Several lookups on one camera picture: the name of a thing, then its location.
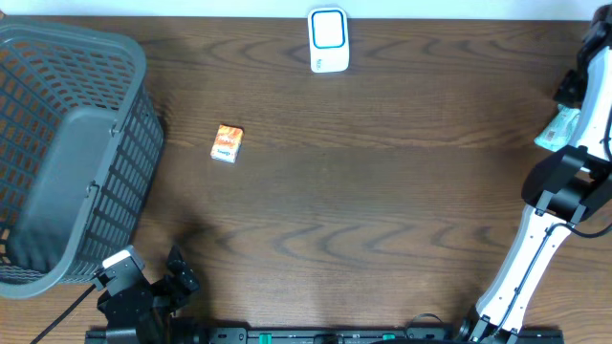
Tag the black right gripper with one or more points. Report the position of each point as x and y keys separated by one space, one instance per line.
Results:
x=569 y=85

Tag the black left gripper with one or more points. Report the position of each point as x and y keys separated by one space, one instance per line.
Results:
x=184 y=273

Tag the teal wet wipes pack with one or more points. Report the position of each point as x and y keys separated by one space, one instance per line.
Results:
x=559 y=130

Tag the small orange tissue pack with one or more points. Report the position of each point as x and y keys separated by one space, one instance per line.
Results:
x=227 y=143

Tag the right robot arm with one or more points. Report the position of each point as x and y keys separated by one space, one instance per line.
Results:
x=560 y=192

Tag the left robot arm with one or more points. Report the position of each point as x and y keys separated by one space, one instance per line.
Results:
x=178 y=322

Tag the white barcode scanner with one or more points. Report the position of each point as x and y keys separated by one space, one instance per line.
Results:
x=328 y=40

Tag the grey plastic shopping basket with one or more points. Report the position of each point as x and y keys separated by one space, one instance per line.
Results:
x=80 y=144

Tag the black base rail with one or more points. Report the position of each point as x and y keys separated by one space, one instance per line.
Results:
x=244 y=336

